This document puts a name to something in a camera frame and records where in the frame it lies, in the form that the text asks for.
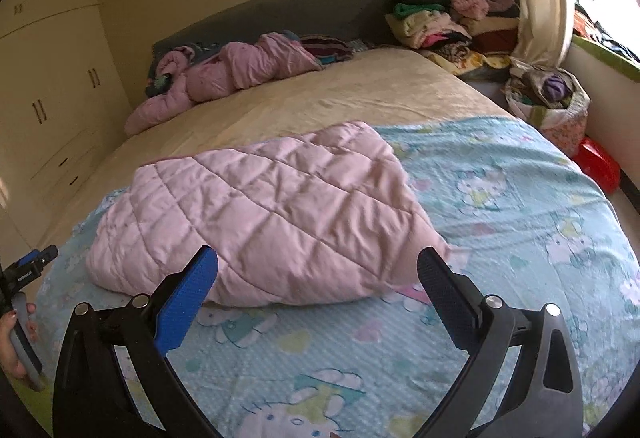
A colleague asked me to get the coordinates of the blue cartoon printed blanket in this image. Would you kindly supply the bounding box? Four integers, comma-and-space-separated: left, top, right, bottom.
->
10, 115, 640, 438

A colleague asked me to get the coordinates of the green window sill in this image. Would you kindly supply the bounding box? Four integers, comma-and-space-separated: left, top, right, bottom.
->
570, 34, 640, 84

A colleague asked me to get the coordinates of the cream wardrobe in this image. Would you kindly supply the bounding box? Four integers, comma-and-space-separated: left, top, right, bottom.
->
0, 0, 134, 220

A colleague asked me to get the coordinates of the bed with beige sheet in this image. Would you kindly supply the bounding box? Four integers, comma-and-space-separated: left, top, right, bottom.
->
30, 46, 516, 251

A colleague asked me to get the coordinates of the pink padded garment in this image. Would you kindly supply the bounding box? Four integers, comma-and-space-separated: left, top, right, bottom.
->
124, 32, 326, 137

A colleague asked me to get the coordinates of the red plastic basin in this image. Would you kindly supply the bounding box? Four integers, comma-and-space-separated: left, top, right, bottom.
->
572, 137, 622, 195

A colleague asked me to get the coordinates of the pink quilted blanket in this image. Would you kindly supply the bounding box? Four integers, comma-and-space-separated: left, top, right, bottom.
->
85, 121, 453, 310

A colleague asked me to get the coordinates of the person's left hand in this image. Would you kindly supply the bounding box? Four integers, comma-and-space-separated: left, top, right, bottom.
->
0, 302, 39, 380

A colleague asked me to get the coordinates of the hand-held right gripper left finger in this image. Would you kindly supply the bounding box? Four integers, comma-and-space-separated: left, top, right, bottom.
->
52, 245, 221, 438

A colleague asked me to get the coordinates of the pile of folded clothes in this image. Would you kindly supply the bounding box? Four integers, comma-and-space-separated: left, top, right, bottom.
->
387, 0, 524, 80

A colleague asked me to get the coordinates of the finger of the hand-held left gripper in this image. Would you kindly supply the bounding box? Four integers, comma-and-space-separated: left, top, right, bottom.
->
11, 245, 59, 275

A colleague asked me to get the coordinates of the grey padded headboard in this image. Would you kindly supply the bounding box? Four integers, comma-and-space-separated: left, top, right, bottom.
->
150, 0, 401, 65

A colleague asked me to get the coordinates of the striped dark cloth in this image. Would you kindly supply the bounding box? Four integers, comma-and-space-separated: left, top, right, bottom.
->
299, 34, 372, 66

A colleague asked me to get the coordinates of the dark teal cloth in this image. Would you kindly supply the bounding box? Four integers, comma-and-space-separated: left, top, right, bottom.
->
147, 72, 174, 98

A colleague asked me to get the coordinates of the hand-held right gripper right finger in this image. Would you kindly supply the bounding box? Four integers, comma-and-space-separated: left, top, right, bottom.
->
416, 245, 585, 438

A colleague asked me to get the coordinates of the floral fabric bag of clothes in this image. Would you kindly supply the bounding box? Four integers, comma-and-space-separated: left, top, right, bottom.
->
504, 58, 592, 155

